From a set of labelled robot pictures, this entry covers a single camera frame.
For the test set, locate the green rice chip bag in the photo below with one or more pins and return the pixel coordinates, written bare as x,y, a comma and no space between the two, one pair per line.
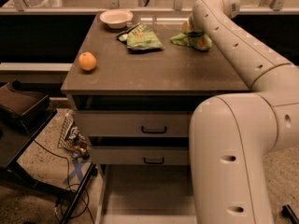
199,41

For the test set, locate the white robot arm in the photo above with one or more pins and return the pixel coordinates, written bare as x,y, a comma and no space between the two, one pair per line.
230,133

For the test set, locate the green jalapeno chip bag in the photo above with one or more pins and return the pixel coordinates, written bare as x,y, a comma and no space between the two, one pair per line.
140,37

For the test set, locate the grey drawer cabinet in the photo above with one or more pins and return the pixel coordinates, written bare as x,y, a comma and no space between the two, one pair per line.
174,79

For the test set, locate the open bottom drawer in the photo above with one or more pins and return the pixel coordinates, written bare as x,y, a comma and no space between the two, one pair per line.
146,194

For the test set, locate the white bowl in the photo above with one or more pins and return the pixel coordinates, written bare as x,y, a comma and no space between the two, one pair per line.
116,18

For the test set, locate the orange fruit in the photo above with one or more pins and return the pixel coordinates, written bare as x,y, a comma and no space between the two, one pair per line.
87,61

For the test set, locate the black side cart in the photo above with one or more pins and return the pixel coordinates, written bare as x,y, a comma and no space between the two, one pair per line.
24,114

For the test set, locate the black object on floor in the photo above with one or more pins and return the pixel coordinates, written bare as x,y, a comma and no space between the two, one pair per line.
288,212

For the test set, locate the top drawer with handle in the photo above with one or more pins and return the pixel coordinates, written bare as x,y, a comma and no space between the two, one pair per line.
132,124

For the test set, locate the drawer with handle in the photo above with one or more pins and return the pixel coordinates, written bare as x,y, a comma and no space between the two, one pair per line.
132,124
140,155

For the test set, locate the middle drawer with handle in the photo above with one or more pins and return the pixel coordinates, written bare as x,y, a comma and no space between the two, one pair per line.
140,155

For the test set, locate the wire basket with snacks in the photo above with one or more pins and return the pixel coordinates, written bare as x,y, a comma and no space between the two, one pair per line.
71,140

